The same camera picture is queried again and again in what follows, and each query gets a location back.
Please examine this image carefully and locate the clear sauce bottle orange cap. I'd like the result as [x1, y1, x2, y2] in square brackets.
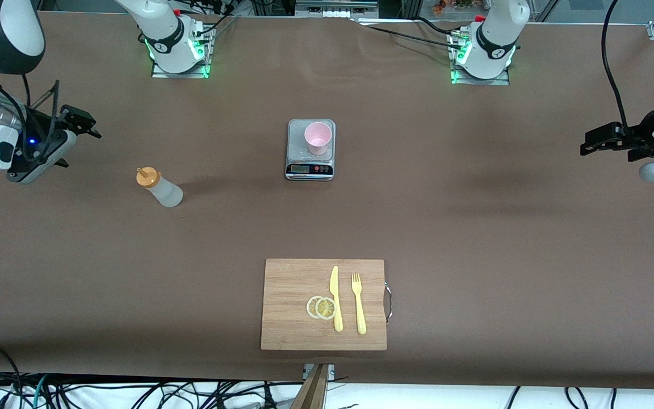
[136, 166, 184, 208]

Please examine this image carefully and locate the pink plastic cup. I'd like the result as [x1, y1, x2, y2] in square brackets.
[304, 122, 333, 156]

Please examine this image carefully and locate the silver digital kitchen scale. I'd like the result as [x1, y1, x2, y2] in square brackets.
[285, 118, 337, 182]

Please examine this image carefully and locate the wooden cutting board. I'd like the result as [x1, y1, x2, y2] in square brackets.
[260, 258, 388, 352]

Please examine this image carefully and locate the grey power strip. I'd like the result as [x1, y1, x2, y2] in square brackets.
[295, 0, 380, 20]

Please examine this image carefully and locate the yellow plastic knife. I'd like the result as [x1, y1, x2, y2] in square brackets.
[329, 265, 344, 333]

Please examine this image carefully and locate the yellow plastic fork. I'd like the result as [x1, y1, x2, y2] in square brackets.
[351, 273, 367, 335]

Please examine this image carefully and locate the wooden beam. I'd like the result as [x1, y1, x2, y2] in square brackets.
[290, 364, 329, 409]

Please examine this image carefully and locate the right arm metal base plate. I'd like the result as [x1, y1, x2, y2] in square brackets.
[151, 57, 210, 79]

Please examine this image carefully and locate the black base power cable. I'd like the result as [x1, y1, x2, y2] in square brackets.
[355, 16, 464, 52]

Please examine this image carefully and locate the teal cable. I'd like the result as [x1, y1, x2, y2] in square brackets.
[31, 374, 49, 409]

